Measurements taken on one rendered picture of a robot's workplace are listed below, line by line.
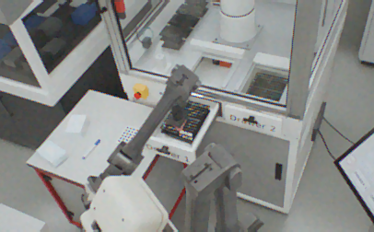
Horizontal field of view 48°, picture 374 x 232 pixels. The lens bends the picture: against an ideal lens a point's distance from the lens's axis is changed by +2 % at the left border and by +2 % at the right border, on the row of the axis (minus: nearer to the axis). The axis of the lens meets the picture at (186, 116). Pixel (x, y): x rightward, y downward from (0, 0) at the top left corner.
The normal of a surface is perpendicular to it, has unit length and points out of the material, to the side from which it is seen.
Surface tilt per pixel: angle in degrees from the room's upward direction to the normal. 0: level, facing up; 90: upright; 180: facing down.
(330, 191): 1
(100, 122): 0
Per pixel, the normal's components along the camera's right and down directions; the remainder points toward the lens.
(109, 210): -0.68, -0.10
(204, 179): -0.29, -0.54
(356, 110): -0.11, -0.67
